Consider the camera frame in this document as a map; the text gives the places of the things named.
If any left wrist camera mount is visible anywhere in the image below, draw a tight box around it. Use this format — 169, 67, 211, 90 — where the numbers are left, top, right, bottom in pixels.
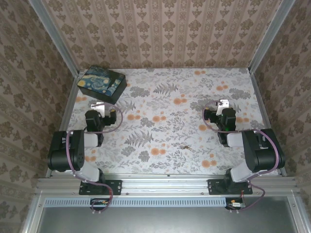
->
90, 101, 108, 116

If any aluminium front beam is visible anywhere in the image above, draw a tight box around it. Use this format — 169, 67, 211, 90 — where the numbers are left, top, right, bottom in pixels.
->
36, 173, 300, 195

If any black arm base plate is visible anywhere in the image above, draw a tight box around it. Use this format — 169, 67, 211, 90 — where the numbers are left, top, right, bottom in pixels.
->
207, 179, 253, 196
79, 179, 122, 196

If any cable connector board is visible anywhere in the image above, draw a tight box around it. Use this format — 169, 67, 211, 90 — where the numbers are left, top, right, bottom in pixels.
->
225, 198, 246, 211
90, 198, 113, 211

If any metal sheet panel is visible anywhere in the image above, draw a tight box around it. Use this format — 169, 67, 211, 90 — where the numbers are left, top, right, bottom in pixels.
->
38, 196, 300, 233

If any grey slotted cable duct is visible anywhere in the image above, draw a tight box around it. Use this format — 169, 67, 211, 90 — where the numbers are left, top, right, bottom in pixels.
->
45, 197, 228, 208

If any floral patterned table cover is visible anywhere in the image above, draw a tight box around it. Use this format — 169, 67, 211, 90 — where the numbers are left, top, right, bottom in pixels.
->
67, 67, 267, 176

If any aluminium frame post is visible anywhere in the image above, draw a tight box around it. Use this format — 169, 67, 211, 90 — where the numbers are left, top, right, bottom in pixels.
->
27, 0, 81, 76
247, 0, 296, 74

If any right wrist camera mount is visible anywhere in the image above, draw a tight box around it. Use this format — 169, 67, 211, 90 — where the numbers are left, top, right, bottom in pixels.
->
217, 99, 230, 115

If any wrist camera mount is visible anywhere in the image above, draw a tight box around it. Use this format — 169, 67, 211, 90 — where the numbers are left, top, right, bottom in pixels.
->
217, 99, 230, 115
90, 101, 108, 116

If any black starry night box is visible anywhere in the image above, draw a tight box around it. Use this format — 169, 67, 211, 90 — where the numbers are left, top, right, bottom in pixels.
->
76, 64, 127, 105

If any aluminium table side rail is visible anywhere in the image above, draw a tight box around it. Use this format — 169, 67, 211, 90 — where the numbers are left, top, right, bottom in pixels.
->
250, 71, 288, 177
45, 71, 82, 178

